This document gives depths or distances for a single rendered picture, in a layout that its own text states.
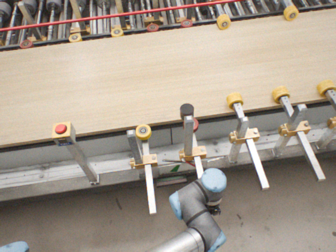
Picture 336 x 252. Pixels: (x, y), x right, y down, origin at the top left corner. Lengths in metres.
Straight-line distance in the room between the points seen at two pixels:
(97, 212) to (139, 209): 0.32
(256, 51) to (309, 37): 0.37
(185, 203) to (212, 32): 1.27
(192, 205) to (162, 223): 1.23
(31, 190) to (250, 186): 1.54
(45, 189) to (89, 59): 0.82
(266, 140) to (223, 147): 0.27
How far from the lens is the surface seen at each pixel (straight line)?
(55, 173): 1.83
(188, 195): 1.03
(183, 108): 1.22
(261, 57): 1.87
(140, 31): 2.16
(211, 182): 1.04
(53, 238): 2.39
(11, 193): 1.80
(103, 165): 1.76
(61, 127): 1.20
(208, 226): 1.00
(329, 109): 1.93
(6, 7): 2.74
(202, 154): 1.45
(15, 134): 1.71
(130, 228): 2.25
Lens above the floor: 2.15
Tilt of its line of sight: 57 degrees down
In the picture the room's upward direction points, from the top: 5 degrees counter-clockwise
